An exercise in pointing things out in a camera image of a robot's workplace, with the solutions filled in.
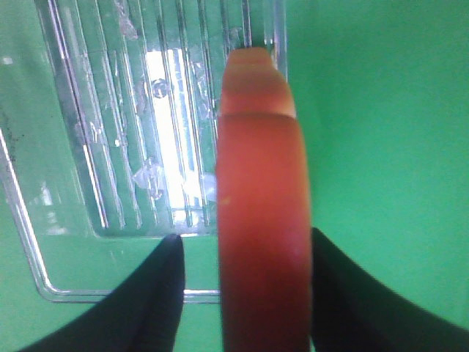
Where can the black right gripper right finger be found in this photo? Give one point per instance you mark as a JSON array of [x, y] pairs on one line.
[[352, 311]]

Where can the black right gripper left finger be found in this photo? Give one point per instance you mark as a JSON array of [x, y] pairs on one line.
[[141, 314]]

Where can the clear bread container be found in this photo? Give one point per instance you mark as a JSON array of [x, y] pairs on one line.
[[108, 132]]

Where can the green tablecloth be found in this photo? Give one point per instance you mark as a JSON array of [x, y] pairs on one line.
[[381, 89]]

